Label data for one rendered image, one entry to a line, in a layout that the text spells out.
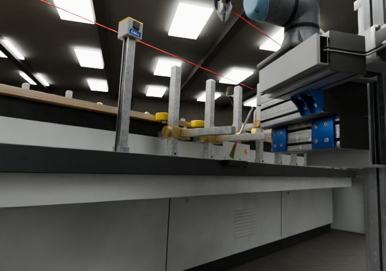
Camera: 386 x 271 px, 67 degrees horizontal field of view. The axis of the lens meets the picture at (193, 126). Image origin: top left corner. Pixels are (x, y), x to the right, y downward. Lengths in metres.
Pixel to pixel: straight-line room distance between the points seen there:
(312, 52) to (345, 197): 3.34
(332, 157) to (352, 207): 2.96
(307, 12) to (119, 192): 0.90
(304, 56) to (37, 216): 1.03
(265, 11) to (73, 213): 1.03
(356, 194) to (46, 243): 3.34
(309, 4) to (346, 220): 3.18
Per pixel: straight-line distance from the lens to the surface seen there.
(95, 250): 1.38
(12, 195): 1.00
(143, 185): 1.21
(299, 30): 1.05
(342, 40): 0.72
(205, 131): 1.20
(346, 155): 0.95
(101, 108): 1.28
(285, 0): 1.03
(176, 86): 1.32
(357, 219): 3.94
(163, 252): 1.62
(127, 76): 1.16
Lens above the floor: 0.66
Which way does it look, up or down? 8 degrees up
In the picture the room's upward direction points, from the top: 3 degrees clockwise
